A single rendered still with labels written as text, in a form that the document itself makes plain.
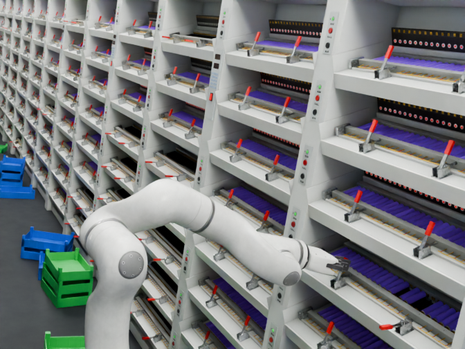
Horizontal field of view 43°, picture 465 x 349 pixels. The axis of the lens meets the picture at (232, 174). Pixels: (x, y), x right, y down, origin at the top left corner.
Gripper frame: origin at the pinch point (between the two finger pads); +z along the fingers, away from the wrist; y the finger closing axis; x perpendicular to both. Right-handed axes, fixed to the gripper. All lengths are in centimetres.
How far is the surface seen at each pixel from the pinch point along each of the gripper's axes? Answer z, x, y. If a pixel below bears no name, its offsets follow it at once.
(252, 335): 12, -44, -43
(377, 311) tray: 2.2, -6.6, 16.3
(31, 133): 15, -61, -503
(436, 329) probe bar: 4.4, -2.7, 33.4
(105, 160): 4, -25, -228
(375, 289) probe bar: 4.8, -2.7, 10.7
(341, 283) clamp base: 1.7, -5.6, 1.0
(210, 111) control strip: -7, 27, -91
